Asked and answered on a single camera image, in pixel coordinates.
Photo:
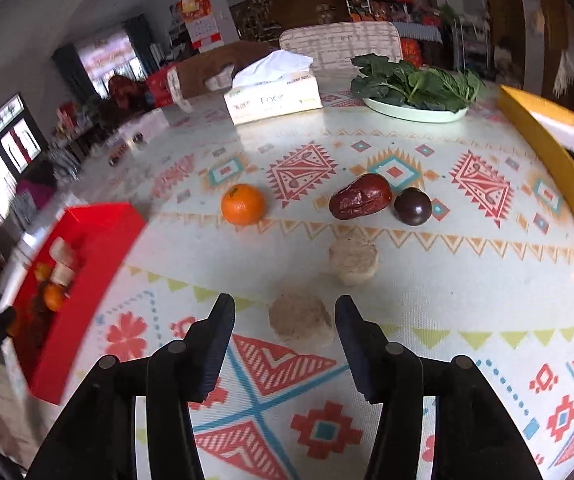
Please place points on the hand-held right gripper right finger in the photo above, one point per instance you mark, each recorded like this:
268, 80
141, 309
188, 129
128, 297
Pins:
359, 355

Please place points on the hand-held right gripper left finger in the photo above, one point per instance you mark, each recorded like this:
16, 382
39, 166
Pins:
214, 350

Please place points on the beige cake piece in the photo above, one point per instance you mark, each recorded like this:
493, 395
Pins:
353, 260
301, 319

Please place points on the small orange mandarin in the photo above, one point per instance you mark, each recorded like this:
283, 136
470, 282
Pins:
43, 271

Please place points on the dark purple plum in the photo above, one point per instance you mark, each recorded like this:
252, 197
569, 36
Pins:
412, 206

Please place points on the red date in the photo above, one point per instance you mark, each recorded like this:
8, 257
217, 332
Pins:
360, 196

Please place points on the pale green oval plate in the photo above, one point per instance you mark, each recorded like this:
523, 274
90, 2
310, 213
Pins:
417, 112

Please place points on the white tissue pack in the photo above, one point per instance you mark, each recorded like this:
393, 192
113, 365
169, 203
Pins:
272, 102

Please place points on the dark red cloth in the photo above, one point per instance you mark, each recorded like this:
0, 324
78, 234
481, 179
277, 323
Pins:
127, 91

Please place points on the spinach leaves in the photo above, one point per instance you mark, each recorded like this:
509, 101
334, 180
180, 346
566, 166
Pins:
417, 85

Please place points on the yellow taped cardboard box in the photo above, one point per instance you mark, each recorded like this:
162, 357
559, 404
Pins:
547, 150

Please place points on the brown chair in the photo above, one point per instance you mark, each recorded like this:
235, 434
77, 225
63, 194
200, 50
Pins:
207, 67

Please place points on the red gift box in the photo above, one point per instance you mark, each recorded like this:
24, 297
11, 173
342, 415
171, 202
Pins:
411, 52

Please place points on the window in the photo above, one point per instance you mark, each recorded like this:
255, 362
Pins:
107, 60

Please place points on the patterned chair back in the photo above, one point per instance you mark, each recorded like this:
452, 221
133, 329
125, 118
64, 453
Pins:
342, 42

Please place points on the dark green curtain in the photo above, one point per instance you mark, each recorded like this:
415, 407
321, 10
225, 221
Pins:
142, 45

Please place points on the blue checkered table cloth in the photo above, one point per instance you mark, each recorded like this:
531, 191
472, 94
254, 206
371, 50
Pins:
419, 32

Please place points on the wooden staircase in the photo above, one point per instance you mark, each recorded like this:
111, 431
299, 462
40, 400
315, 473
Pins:
277, 0

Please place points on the red wall calendar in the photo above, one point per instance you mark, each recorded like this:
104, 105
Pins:
202, 25

